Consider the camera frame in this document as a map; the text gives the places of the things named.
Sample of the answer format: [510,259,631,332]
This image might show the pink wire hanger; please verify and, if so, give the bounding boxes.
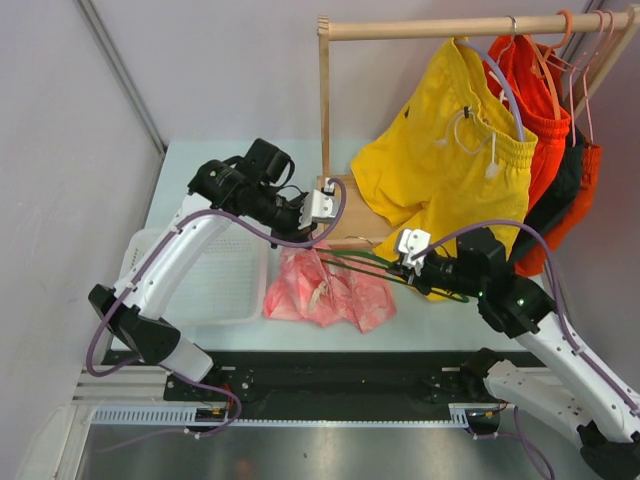
[559,9,616,146]

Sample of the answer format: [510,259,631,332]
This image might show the black and orange shorts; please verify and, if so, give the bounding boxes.
[524,131,602,252]

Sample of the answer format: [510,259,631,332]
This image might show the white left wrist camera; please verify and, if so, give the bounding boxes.
[299,179,340,229]

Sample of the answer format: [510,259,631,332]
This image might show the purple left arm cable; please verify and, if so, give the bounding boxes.
[85,179,350,377]

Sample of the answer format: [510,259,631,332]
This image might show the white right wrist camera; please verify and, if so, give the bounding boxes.
[395,228,431,275]

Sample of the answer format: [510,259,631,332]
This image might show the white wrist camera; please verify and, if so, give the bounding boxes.
[395,228,431,275]
[299,179,340,229]

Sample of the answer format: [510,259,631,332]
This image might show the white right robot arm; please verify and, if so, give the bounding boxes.
[388,222,639,479]

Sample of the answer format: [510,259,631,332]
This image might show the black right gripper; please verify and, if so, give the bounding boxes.
[386,252,484,298]

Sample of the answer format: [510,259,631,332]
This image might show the white plastic basket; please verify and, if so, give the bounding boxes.
[124,224,268,329]

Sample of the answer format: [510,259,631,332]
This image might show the green wire hanger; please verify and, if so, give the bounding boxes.
[317,243,483,303]

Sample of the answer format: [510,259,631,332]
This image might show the lavender plastic hanger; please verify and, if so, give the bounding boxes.
[454,38,526,143]

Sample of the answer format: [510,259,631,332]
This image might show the wooden clothes rack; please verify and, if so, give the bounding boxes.
[315,8,640,251]

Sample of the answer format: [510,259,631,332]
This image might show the yellow shorts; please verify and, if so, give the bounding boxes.
[351,39,538,261]

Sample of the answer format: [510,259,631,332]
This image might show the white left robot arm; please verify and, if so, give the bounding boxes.
[86,138,343,400]

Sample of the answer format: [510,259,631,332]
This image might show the orange plastic hanger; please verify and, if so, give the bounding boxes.
[529,9,576,121]

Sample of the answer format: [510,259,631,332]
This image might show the white slotted cable duct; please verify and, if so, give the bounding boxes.
[91,405,469,429]

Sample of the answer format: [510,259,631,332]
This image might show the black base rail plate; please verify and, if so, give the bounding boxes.
[163,351,497,420]

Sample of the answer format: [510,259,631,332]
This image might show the pink patterned shorts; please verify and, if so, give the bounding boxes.
[263,248,397,333]

